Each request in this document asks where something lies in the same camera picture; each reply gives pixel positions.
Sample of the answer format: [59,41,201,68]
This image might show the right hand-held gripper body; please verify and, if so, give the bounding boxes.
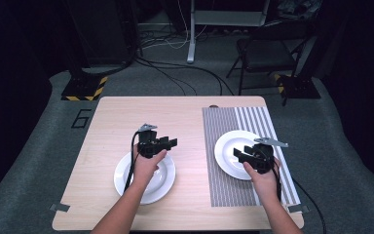
[240,136,289,175]

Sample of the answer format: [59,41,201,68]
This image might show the dark equipment cabinet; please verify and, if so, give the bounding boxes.
[63,0,141,68]

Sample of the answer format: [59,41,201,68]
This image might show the white metal stand leg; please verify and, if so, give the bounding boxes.
[186,0,199,64]

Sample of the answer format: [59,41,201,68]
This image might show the person's left hand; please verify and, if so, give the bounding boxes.
[131,143,168,193]

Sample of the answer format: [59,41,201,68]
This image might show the white round plate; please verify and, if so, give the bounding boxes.
[113,150,177,206]
[213,130,276,181]

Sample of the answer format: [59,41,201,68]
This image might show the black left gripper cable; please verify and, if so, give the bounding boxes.
[123,131,143,193]

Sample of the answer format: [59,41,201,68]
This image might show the black yellow striped stand base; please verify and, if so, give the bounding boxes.
[60,75,109,101]
[274,73,322,99]

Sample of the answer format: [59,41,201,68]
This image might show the grey tape strip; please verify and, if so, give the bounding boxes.
[286,203,311,215]
[49,202,71,214]

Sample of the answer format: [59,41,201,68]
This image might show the person's right hand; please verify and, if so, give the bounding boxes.
[243,157,282,203]

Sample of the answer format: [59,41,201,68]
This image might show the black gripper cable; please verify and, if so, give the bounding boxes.
[272,165,327,234]
[123,131,143,193]

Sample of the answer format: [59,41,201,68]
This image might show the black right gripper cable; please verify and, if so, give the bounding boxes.
[272,165,327,234]

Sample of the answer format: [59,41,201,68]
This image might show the white floor cables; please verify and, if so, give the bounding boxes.
[141,0,209,51]

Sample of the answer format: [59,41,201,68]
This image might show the black folding chair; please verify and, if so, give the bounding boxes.
[225,28,310,97]

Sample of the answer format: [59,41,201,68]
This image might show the black floor cables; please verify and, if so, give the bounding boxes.
[135,56,236,97]

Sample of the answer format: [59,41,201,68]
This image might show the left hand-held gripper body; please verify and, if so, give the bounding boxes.
[137,123,169,160]

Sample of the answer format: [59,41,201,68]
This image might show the grey striped woven placemat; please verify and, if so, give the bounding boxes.
[202,106,302,208]

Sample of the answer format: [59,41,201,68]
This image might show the white board panel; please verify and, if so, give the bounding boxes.
[193,0,271,28]

